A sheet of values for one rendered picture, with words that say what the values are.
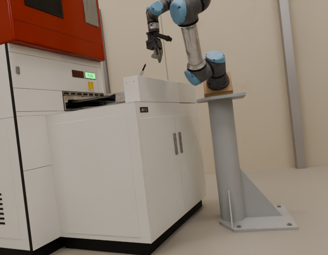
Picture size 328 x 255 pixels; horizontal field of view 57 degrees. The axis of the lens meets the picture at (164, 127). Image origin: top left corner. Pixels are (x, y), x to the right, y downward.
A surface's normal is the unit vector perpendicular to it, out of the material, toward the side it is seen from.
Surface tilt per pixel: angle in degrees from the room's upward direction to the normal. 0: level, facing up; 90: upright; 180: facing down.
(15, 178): 90
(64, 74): 90
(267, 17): 90
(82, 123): 90
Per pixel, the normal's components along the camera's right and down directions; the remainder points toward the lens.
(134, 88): -0.43, 0.07
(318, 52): -0.20, 0.04
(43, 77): 0.90, -0.10
